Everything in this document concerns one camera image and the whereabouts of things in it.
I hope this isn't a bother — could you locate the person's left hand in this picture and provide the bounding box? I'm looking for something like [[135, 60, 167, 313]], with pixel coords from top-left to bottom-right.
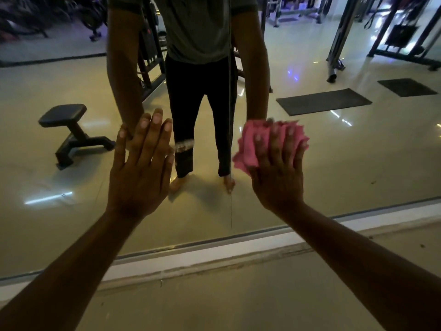
[[106, 108, 175, 222]]

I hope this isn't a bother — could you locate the person's right hand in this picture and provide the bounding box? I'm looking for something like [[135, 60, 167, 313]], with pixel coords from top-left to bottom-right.
[[249, 119, 308, 218]]

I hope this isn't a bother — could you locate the pink cleaning cloth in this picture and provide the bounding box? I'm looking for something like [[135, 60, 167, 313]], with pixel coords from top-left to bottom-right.
[[232, 119, 310, 176]]

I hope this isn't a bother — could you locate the person's right forearm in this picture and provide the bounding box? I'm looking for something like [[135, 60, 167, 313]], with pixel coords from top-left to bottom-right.
[[275, 200, 441, 331]]

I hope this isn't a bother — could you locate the person's left forearm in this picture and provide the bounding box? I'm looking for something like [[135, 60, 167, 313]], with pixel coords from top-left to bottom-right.
[[0, 209, 145, 331]]

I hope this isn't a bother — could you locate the large dark floor mat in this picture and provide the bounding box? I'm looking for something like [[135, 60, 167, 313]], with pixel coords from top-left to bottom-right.
[[276, 88, 373, 117]]

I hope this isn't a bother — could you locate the small black gym bench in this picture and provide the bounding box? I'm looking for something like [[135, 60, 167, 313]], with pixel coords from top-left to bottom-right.
[[38, 104, 116, 171]]

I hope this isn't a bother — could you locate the black weight stack machine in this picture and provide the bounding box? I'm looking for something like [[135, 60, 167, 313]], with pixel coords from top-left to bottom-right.
[[137, 0, 167, 102]]

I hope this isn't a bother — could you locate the small dark floor mat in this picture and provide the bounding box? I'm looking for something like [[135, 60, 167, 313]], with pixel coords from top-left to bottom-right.
[[377, 78, 438, 98]]

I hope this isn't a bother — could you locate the row of exercise bikes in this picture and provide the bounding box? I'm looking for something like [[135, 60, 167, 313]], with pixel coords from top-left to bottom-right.
[[0, 0, 108, 42]]

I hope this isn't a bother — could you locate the large wall mirror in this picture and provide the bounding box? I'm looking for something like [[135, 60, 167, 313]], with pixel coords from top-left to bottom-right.
[[0, 0, 441, 284]]

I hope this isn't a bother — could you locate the grey gym machine frame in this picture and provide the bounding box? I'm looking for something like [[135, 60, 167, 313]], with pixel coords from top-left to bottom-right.
[[326, 0, 363, 83]]

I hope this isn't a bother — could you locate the grey workout bench frame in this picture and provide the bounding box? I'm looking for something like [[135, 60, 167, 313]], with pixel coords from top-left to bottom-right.
[[266, 0, 334, 28]]

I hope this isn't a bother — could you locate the black cable gym machine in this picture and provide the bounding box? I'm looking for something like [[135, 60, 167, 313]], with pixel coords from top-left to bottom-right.
[[367, 0, 441, 71]]

